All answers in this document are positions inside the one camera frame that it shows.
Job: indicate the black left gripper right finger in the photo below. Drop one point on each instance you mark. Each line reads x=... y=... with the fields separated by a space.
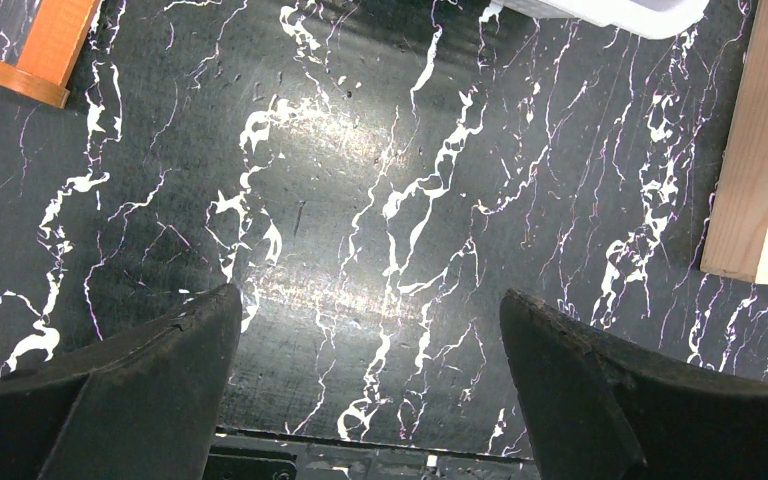
x=599 y=407

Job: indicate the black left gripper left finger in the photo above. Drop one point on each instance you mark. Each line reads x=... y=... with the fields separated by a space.
x=142 y=404

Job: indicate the orange wooden rack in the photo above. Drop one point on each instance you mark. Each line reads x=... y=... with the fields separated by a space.
x=40 y=42

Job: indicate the white plastic basket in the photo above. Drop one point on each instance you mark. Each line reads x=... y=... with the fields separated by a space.
x=649 y=19

